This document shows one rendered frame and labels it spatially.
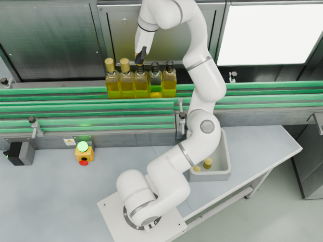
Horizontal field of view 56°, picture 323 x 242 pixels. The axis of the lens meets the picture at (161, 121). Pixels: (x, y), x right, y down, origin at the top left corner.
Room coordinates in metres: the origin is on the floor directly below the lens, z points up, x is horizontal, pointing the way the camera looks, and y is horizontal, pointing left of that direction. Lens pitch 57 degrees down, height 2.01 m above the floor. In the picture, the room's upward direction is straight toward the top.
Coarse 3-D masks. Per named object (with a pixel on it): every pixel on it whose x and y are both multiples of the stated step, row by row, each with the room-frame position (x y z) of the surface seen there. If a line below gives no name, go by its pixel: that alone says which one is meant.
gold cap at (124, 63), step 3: (120, 60) 0.82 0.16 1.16; (123, 60) 0.82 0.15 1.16; (126, 60) 0.82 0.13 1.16; (120, 63) 0.81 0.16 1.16; (123, 63) 0.80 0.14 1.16; (126, 63) 0.80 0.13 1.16; (123, 66) 0.80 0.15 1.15; (126, 66) 0.80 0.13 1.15; (129, 66) 0.81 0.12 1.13; (123, 69) 0.80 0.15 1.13; (126, 69) 0.80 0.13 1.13; (129, 69) 0.81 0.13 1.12
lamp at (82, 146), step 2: (80, 142) 0.63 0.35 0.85; (82, 142) 0.63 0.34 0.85; (84, 142) 0.63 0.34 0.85; (78, 144) 0.62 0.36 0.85; (80, 144) 0.62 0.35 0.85; (82, 144) 0.62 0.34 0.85; (84, 144) 0.62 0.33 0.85; (86, 144) 0.62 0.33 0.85; (78, 146) 0.61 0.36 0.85; (80, 146) 0.61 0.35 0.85; (82, 146) 0.61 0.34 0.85; (84, 146) 0.61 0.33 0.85; (86, 146) 0.61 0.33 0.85; (78, 148) 0.60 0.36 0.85; (80, 148) 0.60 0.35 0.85; (82, 148) 0.60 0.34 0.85; (84, 148) 0.60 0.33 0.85; (86, 148) 0.61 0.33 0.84; (80, 150) 0.60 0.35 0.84; (82, 150) 0.60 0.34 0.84; (84, 150) 0.60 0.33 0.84; (86, 150) 0.60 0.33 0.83
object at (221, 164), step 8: (224, 136) 0.67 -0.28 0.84; (224, 144) 0.63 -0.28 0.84; (216, 152) 0.62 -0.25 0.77; (224, 152) 0.60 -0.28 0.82; (216, 160) 0.58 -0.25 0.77; (224, 160) 0.56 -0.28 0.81; (192, 168) 0.51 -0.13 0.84; (200, 168) 0.54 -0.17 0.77; (216, 168) 0.54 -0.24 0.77; (224, 168) 0.54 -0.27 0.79
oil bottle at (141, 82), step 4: (136, 72) 0.82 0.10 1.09; (144, 72) 0.82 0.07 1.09; (136, 76) 0.80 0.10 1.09; (140, 76) 0.80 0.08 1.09; (144, 76) 0.80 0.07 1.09; (136, 80) 0.79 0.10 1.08; (140, 80) 0.79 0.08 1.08; (144, 80) 0.79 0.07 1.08; (148, 80) 0.83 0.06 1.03; (136, 84) 0.79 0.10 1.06; (140, 84) 0.79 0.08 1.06; (144, 84) 0.79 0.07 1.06; (148, 84) 0.81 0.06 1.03; (136, 88) 0.79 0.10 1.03; (140, 88) 0.79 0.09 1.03; (144, 88) 0.79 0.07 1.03; (148, 88) 0.79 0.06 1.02; (136, 92) 0.79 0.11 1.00; (140, 92) 0.79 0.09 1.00; (144, 92) 0.79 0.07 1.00; (148, 92) 0.79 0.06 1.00; (136, 96) 0.79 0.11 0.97; (140, 96) 0.79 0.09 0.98; (144, 96) 0.79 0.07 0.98; (148, 96) 0.79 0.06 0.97
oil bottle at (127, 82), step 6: (120, 72) 0.83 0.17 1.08; (132, 72) 0.83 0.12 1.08; (120, 78) 0.80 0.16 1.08; (126, 78) 0.79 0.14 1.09; (132, 78) 0.80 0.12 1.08; (120, 84) 0.79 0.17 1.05; (126, 84) 0.79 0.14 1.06; (132, 84) 0.79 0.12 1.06; (126, 90) 0.79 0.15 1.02; (132, 90) 0.79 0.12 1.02; (126, 96) 0.79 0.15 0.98; (132, 96) 0.79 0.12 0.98
